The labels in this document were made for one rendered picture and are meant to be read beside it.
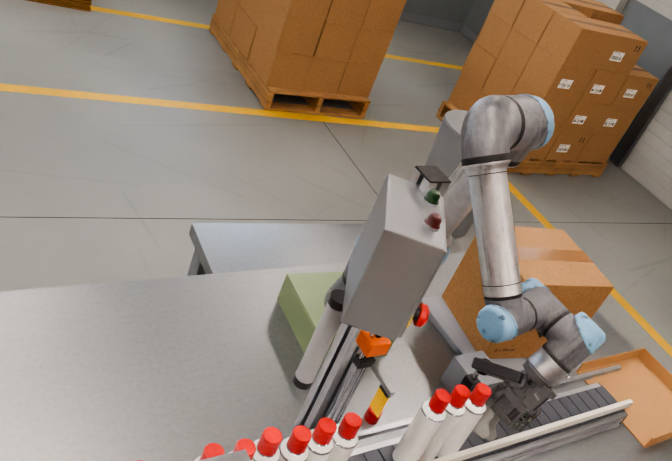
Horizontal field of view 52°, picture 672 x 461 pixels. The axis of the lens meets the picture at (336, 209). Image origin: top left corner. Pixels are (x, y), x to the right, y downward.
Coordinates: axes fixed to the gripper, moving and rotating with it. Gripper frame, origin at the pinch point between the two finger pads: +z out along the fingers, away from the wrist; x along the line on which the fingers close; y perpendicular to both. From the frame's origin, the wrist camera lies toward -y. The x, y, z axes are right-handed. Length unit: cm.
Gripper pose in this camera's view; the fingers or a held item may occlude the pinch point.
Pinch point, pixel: (463, 428)
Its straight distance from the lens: 157.0
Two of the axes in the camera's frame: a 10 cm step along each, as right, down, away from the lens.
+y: 4.6, 6.1, -6.5
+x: 5.5, 3.7, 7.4
